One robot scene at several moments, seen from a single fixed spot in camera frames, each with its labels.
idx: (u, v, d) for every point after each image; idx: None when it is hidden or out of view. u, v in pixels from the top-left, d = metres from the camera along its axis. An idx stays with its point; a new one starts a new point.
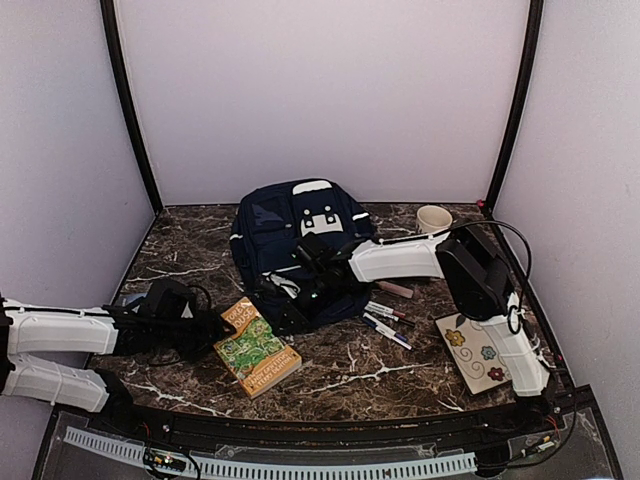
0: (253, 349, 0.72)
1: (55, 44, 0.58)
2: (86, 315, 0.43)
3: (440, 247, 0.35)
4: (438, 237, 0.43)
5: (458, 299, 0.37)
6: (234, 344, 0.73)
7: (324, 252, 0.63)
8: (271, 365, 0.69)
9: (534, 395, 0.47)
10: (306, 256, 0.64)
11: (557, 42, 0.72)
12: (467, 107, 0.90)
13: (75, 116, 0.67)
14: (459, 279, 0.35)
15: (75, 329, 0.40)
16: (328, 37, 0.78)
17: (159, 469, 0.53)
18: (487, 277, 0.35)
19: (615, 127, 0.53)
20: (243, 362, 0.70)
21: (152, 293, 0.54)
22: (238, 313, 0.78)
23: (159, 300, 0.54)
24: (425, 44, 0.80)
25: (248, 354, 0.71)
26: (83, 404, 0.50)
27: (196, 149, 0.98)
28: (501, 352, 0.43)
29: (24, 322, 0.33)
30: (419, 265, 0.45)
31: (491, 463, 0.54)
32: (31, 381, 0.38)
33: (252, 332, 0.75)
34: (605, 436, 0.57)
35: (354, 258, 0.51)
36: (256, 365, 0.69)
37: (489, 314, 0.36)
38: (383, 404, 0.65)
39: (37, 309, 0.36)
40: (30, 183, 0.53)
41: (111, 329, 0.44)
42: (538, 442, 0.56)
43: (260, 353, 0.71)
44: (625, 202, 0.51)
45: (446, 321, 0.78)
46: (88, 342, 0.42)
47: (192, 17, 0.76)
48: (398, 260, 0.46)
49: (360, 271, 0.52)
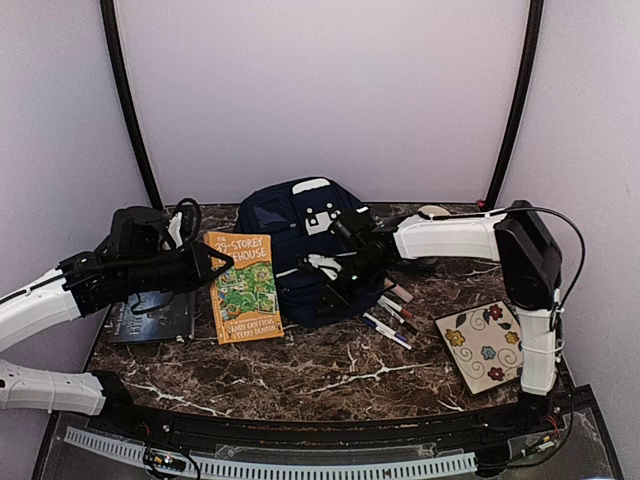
0: (246, 294, 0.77)
1: (53, 42, 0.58)
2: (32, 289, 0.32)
3: (499, 228, 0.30)
4: (501, 211, 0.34)
5: (509, 286, 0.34)
6: (233, 277, 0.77)
7: (365, 227, 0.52)
8: (254, 321, 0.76)
9: (538, 395, 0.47)
10: (344, 234, 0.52)
11: (557, 42, 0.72)
12: (468, 107, 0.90)
13: (73, 116, 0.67)
14: (515, 264, 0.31)
15: (23, 315, 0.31)
16: (328, 39, 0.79)
17: (159, 469, 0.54)
18: (543, 263, 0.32)
19: (615, 127, 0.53)
20: (231, 303, 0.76)
21: (115, 227, 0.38)
22: (254, 247, 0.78)
23: (120, 234, 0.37)
24: (426, 43, 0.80)
25: (240, 296, 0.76)
26: (80, 407, 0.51)
27: (196, 149, 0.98)
28: (523, 343, 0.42)
29: None
30: (473, 246, 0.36)
31: (491, 463, 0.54)
32: (22, 394, 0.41)
33: (255, 273, 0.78)
34: (605, 436, 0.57)
35: (399, 231, 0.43)
36: (243, 312, 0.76)
37: (541, 302, 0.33)
38: (383, 404, 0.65)
39: None
40: (30, 184, 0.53)
41: (60, 293, 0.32)
42: (538, 442, 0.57)
43: (248, 303, 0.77)
44: (625, 201, 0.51)
45: (446, 321, 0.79)
46: (57, 312, 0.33)
47: (193, 18, 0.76)
48: (450, 239, 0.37)
49: (404, 246, 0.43)
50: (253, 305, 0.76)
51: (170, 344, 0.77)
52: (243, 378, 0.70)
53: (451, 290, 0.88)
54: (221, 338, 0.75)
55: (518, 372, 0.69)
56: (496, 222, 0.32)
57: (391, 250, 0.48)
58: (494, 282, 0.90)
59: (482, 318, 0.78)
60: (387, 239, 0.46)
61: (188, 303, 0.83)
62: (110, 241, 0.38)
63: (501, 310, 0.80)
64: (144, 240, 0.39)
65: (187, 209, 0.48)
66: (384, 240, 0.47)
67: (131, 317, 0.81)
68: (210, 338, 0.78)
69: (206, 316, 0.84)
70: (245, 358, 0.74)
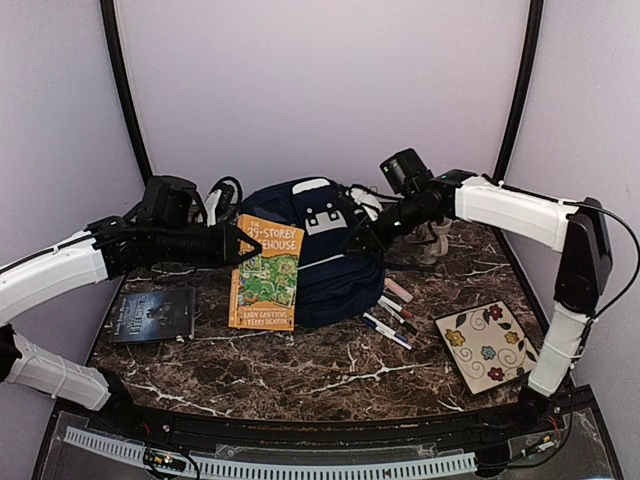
0: (266, 284, 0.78)
1: (52, 40, 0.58)
2: (60, 250, 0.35)
3: (571, 221, 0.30)
4: (575, 203, 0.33)
5: (560, 280, 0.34)
6: (257, 264, 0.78)
7: (421, 175, 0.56)
8: (267, 311, 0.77)
9: (542, 393, 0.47)
10: (398, 176, 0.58)
11: (557, 42, 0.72)
12: (468, 106, 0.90)
13: (73, 114, 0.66)
14: (574, 259, 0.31)
15: (52, 273, 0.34)
16: (328, 39, 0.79)
17: (159, 469, 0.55)
18: (601, 265, 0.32)
19: (615, 127, 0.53)
20: (249, 289, 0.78)
21: (149, 193, 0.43)
22: (285, 237, 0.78)
23: (155, 201, 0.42)
24: (426, 43, 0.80)
25: (260, 283, 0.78)
26: (83, 401, 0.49)
27: (196, 148, 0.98)
28: (548, 340, 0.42)
29: None
30: (535, 230, 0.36)
31: (491, 463, 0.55)
32: (35, 371, 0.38)
33: (279, 264, 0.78)
34: (606, 437, 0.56)
35: (463, 189, 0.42)
36: (259, 300, 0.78)
37: (587, 306, 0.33)
38: (383, 404, 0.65)
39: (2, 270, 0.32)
40: (30, 184, 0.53)
41: (89, 252, 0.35)
42: (538, 442, 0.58)
43: (265, 293, 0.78)
44: (624, 201, 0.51)
45: (446, 321, 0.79)
46: (77, 275, 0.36)
47: (193, 18, 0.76)
48: (515, 212, 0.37)
49: (464, 204, 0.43)
50: (269, 296, 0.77)
51: (170, 344, 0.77)
52: (243, 378, 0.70)
53: (451, 290, 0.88)
54: (232, 321, 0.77)
55: (517, 373, 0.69)
56: (569, 214, 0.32)
57: (448, 205, 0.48)
58: (494, 282, 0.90)
59: (481, 318, 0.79)
60: (447, 193, 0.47)
61: (188, 303, 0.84)
62: (143, 206, 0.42)
63: (501, 310, 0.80)
64: (176, 207, 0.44)
65: (225, 189, 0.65)
66: (444, 192, 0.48)
67: (131, 318, 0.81)
68: (210, 338, 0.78)
69: (206, 316, 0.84)
70: (245, 358, 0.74)
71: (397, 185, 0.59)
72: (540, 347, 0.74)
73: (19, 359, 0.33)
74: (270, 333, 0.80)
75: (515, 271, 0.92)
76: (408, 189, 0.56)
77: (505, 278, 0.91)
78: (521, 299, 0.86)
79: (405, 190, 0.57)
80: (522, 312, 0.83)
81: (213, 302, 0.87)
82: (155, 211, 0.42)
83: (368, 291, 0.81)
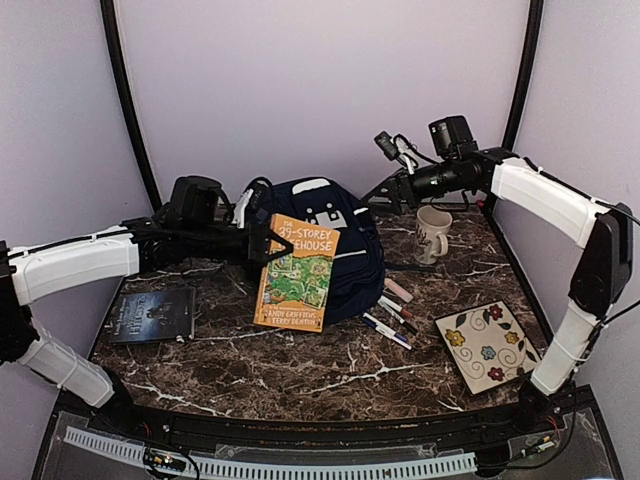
0: (295, 284, 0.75)
1: (53, 39, 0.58)
2: (99, 238, 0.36)
3: (599, 219, 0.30)
4: (608, 204, 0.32)
5: (578, 275, 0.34)
6: (288, 263, 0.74)
7: (466, 143, 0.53)
8: (295, 312, 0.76)
9: (542, 393, 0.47)
10: (444, 140, 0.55)
11: (556, 42, 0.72)
12: (467, 107, 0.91)
13: (72, 113, 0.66)
14: (593, 258, 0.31)
15: (88, 258, 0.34)
16: (328, 40, 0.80)
17: (159, 470, 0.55)
18: (619, 269, 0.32)
19: (615, 127, 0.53)
20: (277, 288, 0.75)
21: (178, 192, 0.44)
22: (319, 239, 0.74)
23: (184, 200, 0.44)
24: (425, 44, 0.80)
25: (288, 283, 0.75)
26: (86, 396, 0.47)
27: (196, 149, 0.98)
28: (555, 337, 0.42)
29: (28, 266, 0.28)
30: (564, 221, 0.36)
31: (491, 463, 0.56)
32: (48, 356, 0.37)
33: (310, 265, 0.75)
34: (606, 437, 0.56)
35: (503, 166, 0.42)
36: (287, 299, 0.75)
37: (599, 308, 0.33)
38: (383, 404, 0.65)
39: (37, 249, 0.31)
40: (29, 184, 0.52)
41: (128, 246, 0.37)
42: (538, 442, 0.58)
43: (294, 294, 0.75)
44: (624, 200, 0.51)
45: (446, 321, 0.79)
46: (109, 266, 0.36)
47: (194, 18, 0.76)
48: (546, 201, 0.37)
49: (499, 183, 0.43)
50: (298, 297, 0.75)
51: (170, 344, 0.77)
52: (243, 378, 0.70)
53: (451, 290, 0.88)
54: (258, 317, 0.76)
55: (517, 373, 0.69)
56: (599, 213, 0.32)
57: (485, 180, 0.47)
58: (494, 282, 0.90)
59: (482, 318, 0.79)
60: (488, 168, 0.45)
61: (188, 303, 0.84)
62: (171, 206, 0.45)
63: (501, 310, 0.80)
64: (203, 205, 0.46)
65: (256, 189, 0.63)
66: (485, 165, 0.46)
67: (132, 317, 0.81)
68: (210, 338, 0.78)
69: (206, 316, 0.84)
70: (245, 358, 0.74)
71: (440, 150, 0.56)
72: (540, 347, 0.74)
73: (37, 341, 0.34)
74: (270, 333, 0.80)
75: (515, 271, 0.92)
76: (451, 156, 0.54)
77: (505, 278, 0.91)
78: (521, 299, 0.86)
79: (448, 158, 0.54)
80: (522, 312, 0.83)
81: (213, 302, 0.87)
82: (185, 211, 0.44)
83: (368, 291, 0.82)
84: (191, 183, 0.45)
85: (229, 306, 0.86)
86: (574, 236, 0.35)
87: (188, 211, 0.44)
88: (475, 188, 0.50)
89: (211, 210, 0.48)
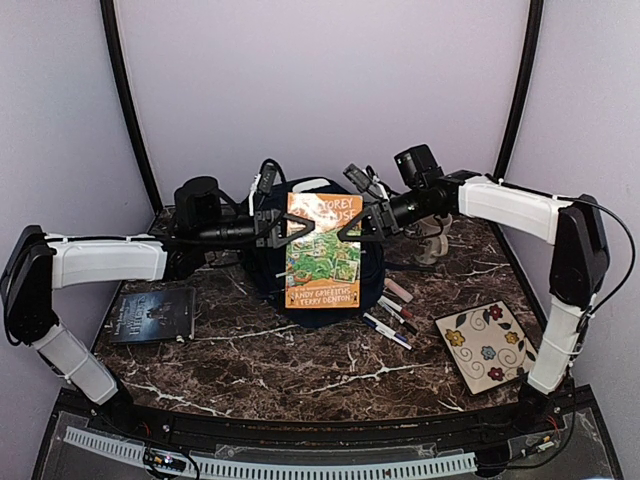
0: (323, 263, 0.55)
1: (52, 40, 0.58)
2: (133, 241, 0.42)
3: (564, 214, 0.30)
4: (571, 199, 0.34)
5: (554, 272, 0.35)
6: (309, 241, 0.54)
7: (431, 170, 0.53)
8: (328, 292, 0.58)
9: (542, 392, 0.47)
10: (410, 170, 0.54)
11: (556, 42, 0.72)
12: (467, 107, 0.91)
13: (73, 114, 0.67)
14: (566, 254, 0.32)
15: (120, 256, 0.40)
16: (328, 39, 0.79)
17: (159, 469, 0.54)
18: (594, 259, 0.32)
19: (616, 126, 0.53)
20: (301, 271, 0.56)
21: (178, 203, 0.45)
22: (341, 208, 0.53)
23: (185, 210, 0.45)
24: (426, 42, 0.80)
25: (315, 263, 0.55)
26: (90, 392, 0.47)
27: (195, 148, 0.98)
28: (544, 336, 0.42)
29: (66, 253, 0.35)
30: (535, 223, 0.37)
31: (491, 463, 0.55)
32: (61, 344, 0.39)
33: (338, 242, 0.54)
34: (605, 436, 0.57)
35: (465, 187, 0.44)
36: (316, 281, 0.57)
37: (578, 298, 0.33)
38: (383, 404, 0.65)
39: (82, 240, 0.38)
40: (29, 185, 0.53)
41: (158, 251, 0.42)
42: (538, 442, 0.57)
43: (324, 274, 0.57)
44: (624, 201, 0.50)
45: (446, 321, 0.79)
46: (137, 266, 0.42)
47: (192, 17, 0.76)
48: (512, 209, 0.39)
49: (465, 202, 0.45)
50: (330, 277, 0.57)
51: (170, 344, 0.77)
52: (243, 378, 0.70)
53: (451, 290, 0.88)
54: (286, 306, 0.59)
55: (517, 373, 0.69)
56: (562, 208, 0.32)
57: (452, 204, 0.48)
58: (494, 283, 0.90)
59: (481, 318, 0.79)
60: (452, 189, 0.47)
61: (188, 303, 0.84)
62: (178, 216, 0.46)
63: (501, 310, 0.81)
64: (205, 210, 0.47)
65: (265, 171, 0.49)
66: (449, 188, 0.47)
67: (131, 317, 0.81)
68: (210, 338, 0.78)
69: (206, 316, 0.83)
70: (245, 358, 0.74)
71: (406, 180, 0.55)
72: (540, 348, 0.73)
73: (55, 325, 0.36)
74: (270, 333, 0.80)
75: (515, 271, 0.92)
76: (417, 185, 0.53)
77: (505, 278, 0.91)
78: (521, 299, 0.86)
79: (415, 186, 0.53)
80: (522, 312, 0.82)
81: (212, 301, 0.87)
82: (190, 218, 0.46)
83: (368, 291, 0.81)
84: (188, 192, 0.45)
85: (229, 305, 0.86)
86: (548, 236, 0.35)
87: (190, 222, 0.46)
88: (447, 212, 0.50)
89: (216, 209, 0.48)
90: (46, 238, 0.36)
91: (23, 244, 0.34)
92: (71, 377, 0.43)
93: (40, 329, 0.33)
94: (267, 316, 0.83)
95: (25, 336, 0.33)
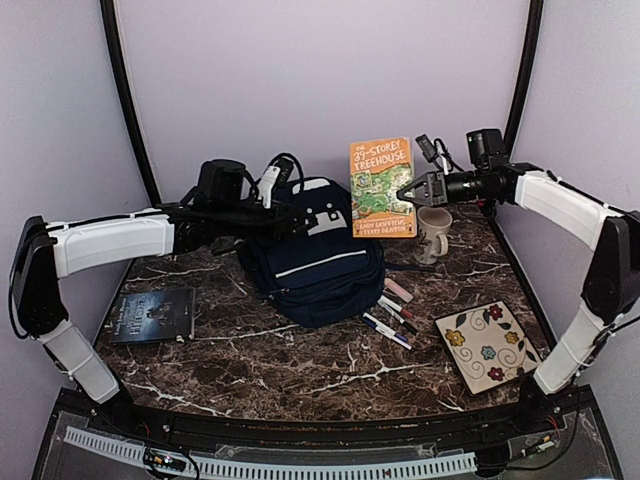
0: (379, 197, 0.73)
1: (51, 39, 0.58)
2: (137, 218, 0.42)
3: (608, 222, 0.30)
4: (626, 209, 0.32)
5: (592, 279, 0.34)
6: (367, 180, 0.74)
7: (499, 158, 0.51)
8: (385, 223, 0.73)
9: (542, 391, 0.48)
10: (478, 150, 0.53)
11: (557, 42, 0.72)
12: (468, 106, 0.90)
13: (72, 113, 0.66)
14: (603, 264, 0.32)
15: (126, 235, 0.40)
16: (328, 38, 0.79)
17: (159, 469, 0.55)
18: (634, 277, 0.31)
19: (616, 126, 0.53)
20: (362, 205, 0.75)
21: (205, 176, 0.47)
22: (391, 150, 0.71)
23: (213, 185, 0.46)
24: (426, 41, 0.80)
25: (374, 196, 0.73)
26: (93, 391, 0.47)
27: (194, 147, 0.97)
28: (563, 337, 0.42)
29: (68, 240, 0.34)
30: (581, 225, 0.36)
31: (491, 463, 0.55)
32: (67, 340, 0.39)
33: (391, 179, 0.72)
34: (605, 436, 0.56)
35: (525, 178, 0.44)
36: (375, 212, 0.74)
37: (605, 312, 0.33)
38: (383, 404, 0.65)
39: (82, 224, 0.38)
40: (29, 185, 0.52)
41: (164, 225, 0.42)
42: (538, 442, 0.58)
43: (380, 206, 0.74)
44: (625, 201, 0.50)
45: (446, 321, 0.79)
46: (145, 242, 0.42)
47: (192, 17, 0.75)
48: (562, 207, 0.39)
49: (520, 193, 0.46)
50: (385, 209, 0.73)
51: (170, 344, 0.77)
52: (243, 378, 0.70)
53: (451, 290, 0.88)
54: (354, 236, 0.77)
55: (518, 372, 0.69)
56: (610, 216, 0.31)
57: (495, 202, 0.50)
58: (494, 282, 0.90)
59: (482, 318, 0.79)
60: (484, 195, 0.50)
61: (188, 303, 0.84)
62: (201, 187, 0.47)
63: (501, 310, 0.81)
64: (231, 187, 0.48)
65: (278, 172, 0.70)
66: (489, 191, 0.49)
67: (131, 317, 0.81)
68: (210, 338, 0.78)
69: (206, 316, 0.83)
70: (245, 358, 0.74)
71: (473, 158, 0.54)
72: (540, 347, 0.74)
73: (65, 318, 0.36)
74: (270, 333, 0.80)
75: (515, 271, 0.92)
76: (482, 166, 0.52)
77: (505, 278, 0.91)
78: (521, 299, 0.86)
79: (478, 168, 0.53)
80: (522, 312, 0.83)
81: (212, 301, 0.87)
82: (213, 194, 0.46)
83: (368, 291, 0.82)
84: (218, 167, 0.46)
85: (229, 305, 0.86)
86: (593, 239, 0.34)
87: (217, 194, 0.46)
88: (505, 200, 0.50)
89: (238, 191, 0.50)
90: (47, 228, 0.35)
91: (27, 236, 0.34)
92: (74, 373, 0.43)
93: (51, 320, 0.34)
94: (267, 316, 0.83)
95: (37, 328, 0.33)
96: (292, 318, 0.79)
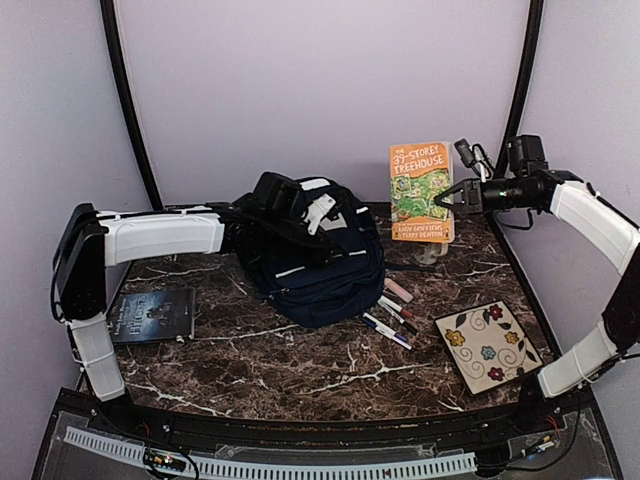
0: (417, 201, 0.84)
1: (51, 38, 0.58)
2: (189, 214, 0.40)
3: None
4: None
5: (614, 303, 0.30)
6: (407, 185, 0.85)
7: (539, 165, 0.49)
8: (423, 227, 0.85)
9: (546, 393, 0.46)
10: (516, 156, 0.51)
11: (557, 42, 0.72)
12: (468, 107, 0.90)
13: (72, 113, 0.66)
14: (627, 290, 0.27)
15: (174, 231, 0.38)
16: (328, 38, 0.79)
17: (159, 469, 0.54)
18: None
19: (616, 126, 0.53)
20: (402, 208, 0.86)
21: (265, 184, 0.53)
22: (430, 155, 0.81)
23: (271, 194, 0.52)
24: (426, 41, 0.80)
25: (414, 200, 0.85)
26: (99, 389, 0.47)
27: (194, 147, 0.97)
28: (575, 349, 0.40)
29: (119, 231, 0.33)
30: (614, 247, 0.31)
31: (490, 463, 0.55)
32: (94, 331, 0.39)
33: (429, 184, 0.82)
34: (605, 436, 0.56)
35: (564, 186, 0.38)
36: (415, 215, 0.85)
37: (623, 340, 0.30)
38: (383, 404, 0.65)
39: (135, 215, 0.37)
40: (28, 185, 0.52)
41: (215, 225, 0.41)
42: (538, 442, 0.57)
43: (418, 211, 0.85)
44: (625, 201, 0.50)
45: (446, 321, 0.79)
46: (193, 239, 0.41)
47: (192, 17, 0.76)
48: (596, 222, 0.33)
49: (557, 201, 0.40)
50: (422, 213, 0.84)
51: (170, 344, 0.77)
52: (243, 378, 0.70)
53: (451, 290, 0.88)
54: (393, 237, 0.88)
55: (518, 372, 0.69)
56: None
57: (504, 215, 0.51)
58: (494, 283, 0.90)
59: (482, 318, 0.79)
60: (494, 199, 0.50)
61: (188, 304, 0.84)
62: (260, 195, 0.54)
63: (501, 310, 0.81)
64: (285, 199, 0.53)
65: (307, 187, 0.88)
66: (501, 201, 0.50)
67: (131, 317, 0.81)
68: (210, 338, 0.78)
69: (206, 316, 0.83)
70: (245, 358, 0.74)
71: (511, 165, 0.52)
72: (540, 347, 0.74)
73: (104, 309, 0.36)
74: (270, 333, 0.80)
75: (515, 271, 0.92)
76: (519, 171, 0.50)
77: (505, 278, 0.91)
78: (521, 299, 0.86)
79: (516, 175, 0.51)
80: (522, 312, 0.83)
81: (212, 301, 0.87)
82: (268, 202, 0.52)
83: (368, 291, 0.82)
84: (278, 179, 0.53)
85: (229, 305, 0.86)
86: (622, 263, 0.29)
87: (272, 203, 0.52)
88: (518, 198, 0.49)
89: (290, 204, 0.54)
90: (98, 215, 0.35)
91: (76, 222, 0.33)
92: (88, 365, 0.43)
93: (92, 305, 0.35)
94: (267, 316, 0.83)
95: (81, 312, 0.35)
96: (292, 318, 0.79)
